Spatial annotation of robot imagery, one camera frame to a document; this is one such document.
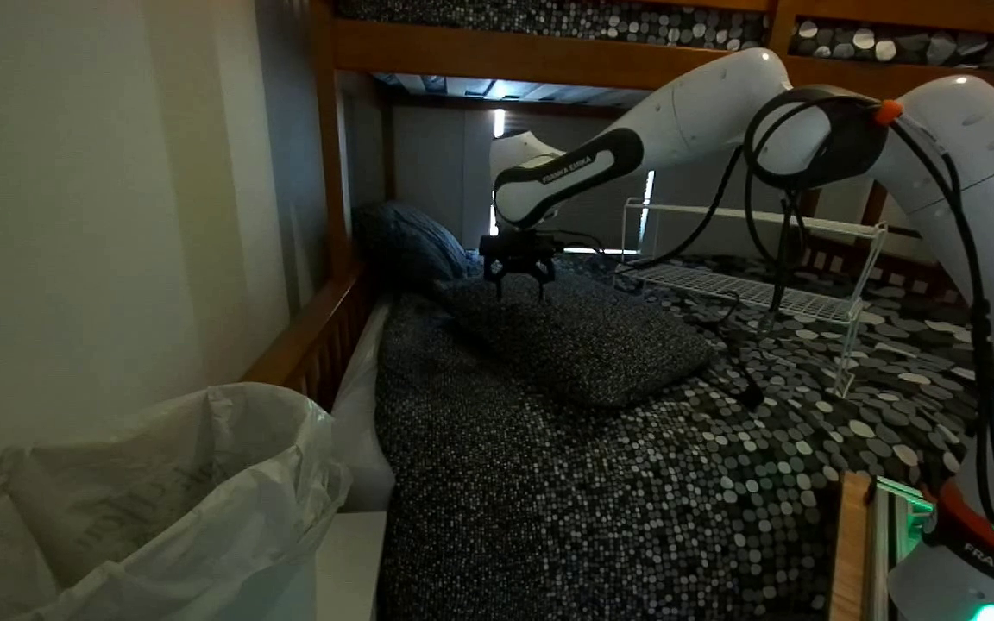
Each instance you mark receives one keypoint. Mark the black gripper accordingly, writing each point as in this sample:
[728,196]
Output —
[515,252]

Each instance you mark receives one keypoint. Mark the black dotted pillow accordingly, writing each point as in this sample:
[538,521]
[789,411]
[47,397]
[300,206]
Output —
[580,341]

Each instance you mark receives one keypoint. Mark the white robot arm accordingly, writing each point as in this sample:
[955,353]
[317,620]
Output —
[928,149]

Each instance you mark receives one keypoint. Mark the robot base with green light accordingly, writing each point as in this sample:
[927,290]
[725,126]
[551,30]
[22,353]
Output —
[933,556]

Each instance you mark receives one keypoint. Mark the blue pillow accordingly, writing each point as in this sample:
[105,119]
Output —
[408,246]

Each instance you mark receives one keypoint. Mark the black dotted bed duvet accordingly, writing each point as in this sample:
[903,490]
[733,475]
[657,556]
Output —
[711,501]

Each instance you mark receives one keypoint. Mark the white bed mattress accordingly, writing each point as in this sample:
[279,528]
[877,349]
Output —
[354,411]

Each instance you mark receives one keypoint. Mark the clear acrylic stand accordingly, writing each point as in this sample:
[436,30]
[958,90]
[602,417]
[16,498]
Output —
[834,251]

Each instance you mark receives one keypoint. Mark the grey window blind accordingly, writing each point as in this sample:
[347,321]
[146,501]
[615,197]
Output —
[443,171]

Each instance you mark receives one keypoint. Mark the white plastic bag bin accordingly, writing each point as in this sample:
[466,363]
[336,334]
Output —
[204,508]

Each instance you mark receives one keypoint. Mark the wooden bunk bed frame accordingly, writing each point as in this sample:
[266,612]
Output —
[312,353]

